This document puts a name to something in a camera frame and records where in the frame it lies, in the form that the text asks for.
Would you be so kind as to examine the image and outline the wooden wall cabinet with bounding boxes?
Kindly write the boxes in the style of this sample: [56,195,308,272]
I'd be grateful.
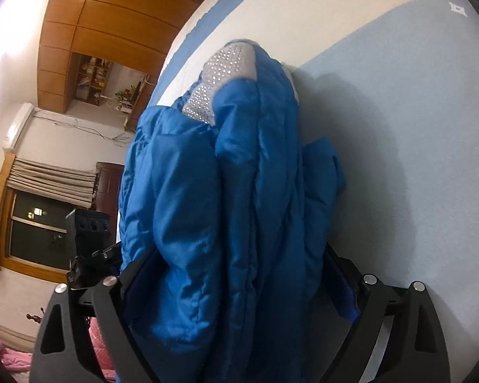
[37,0,208,114]

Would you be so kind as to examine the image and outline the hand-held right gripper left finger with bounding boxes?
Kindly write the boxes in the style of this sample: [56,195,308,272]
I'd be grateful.
[30,247,160,383]

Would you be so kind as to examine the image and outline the blue and white bed sheet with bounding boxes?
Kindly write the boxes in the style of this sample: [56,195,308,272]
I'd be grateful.
[146,0,479,383]

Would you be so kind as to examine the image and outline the open bookshelf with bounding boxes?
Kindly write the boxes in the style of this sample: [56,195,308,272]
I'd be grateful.
[74,54,112,106]

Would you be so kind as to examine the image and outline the beige folded curtain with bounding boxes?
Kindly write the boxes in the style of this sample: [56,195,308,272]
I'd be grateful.
[6,157,98,208]

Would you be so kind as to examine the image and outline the thin wall cable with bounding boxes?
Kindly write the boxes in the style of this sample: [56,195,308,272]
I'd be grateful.
[32,114,132,142]

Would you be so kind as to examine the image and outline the pink quilted blanket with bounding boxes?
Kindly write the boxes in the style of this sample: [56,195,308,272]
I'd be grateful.
[0,313,118,383]

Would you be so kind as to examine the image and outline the small shelf with plants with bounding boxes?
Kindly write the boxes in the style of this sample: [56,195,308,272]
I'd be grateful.
[116,82,144,112]

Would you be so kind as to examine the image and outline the white air conditioner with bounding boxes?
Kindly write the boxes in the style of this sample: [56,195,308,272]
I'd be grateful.
[2,103,36,150]

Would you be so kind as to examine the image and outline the blue puffer jacket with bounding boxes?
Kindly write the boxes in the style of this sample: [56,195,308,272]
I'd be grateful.
[118,39,362,383]

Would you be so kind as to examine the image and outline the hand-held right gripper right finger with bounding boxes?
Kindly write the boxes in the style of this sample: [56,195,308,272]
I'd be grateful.
[323,243,452,383]

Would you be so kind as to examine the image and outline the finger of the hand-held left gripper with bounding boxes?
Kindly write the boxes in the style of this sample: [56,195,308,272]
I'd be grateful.
[92,242,123,266]

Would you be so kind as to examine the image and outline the wooden framed window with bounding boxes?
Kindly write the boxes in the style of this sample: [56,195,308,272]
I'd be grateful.
[0,154,78,284]

